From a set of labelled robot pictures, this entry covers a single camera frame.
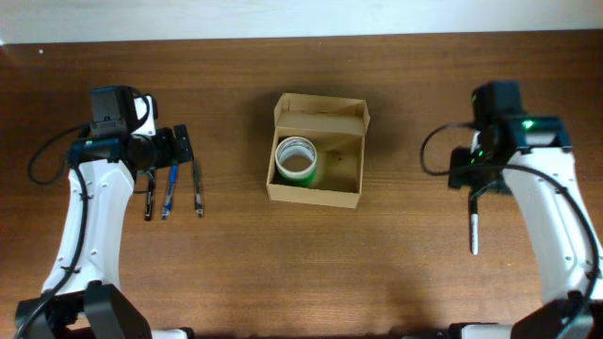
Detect open cardboard box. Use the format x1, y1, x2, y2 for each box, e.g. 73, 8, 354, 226
266, 93, 370, 209

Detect beige masking tape roll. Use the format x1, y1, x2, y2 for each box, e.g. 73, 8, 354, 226
275, 137, 318, 171

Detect black white marker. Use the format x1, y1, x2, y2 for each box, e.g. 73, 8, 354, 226
468, 197, 479, 255

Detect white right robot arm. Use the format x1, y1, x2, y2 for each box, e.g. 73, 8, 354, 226
451, 117, 602, 338

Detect black pen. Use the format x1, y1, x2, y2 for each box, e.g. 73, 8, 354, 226
144, 170, 156, 221

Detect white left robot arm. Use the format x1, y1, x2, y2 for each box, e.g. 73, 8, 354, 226
15, 122, 194, 338

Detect blue pen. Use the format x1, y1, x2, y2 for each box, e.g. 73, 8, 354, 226
161, 165, 179, 220

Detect grey clear pen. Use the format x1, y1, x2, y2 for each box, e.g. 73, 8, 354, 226
192, 159, 204, 218

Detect green tape roll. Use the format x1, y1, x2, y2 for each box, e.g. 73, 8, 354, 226
277, 167, 317, 187

